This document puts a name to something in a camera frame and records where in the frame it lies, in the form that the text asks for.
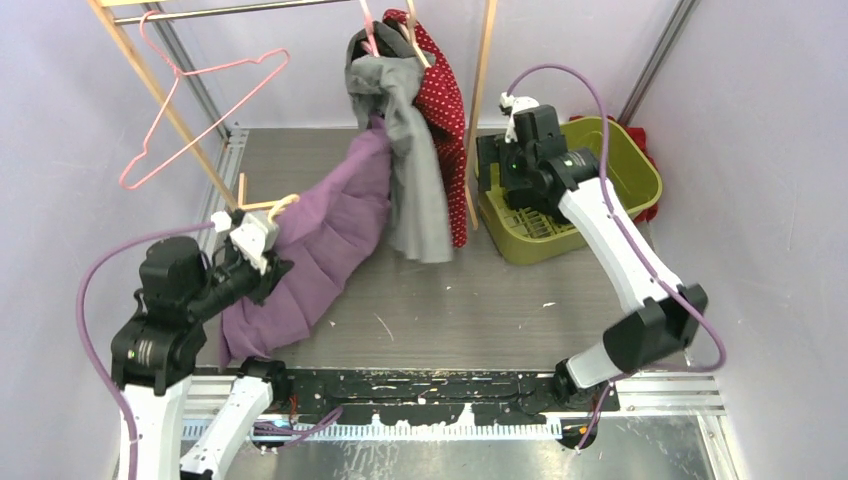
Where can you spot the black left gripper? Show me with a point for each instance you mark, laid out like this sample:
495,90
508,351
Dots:
264,283

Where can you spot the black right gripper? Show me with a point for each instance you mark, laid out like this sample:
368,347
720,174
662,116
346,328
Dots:
494,149

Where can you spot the purple skirt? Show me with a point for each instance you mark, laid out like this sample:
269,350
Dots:
327,234

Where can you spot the wooden hanger of purple skirt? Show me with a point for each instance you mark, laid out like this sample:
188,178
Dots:
280,205

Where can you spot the pink wire hanger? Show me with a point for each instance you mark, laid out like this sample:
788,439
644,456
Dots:
191,99

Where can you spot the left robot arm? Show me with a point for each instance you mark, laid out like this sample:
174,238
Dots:
154,358

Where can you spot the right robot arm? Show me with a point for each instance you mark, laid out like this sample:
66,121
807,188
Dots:
659,309

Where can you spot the red polka dot skirt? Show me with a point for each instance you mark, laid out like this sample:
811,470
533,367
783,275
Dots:
440,101

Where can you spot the grey skirt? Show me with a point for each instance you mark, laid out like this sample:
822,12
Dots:
384,86

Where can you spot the wooden hanger of red skirt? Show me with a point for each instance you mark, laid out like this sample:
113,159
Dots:
410,28

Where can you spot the pink hanger of grey skirt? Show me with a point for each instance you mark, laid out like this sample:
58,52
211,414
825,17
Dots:
369,44

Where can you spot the olive green plastic basket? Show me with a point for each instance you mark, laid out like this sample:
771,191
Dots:
525,237

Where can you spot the wooden clothes rack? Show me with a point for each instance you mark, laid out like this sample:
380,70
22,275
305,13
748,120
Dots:
114,26

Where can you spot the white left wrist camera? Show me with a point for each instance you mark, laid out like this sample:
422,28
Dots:
253,234

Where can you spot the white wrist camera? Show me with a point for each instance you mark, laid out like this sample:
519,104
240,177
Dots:
510,106
253,234

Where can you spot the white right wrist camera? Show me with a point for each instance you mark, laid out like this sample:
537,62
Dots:
510,106

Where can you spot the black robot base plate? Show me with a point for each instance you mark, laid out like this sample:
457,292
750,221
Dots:
433,397

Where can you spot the metal corner rail right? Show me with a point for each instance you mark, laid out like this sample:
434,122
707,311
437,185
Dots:
672,30

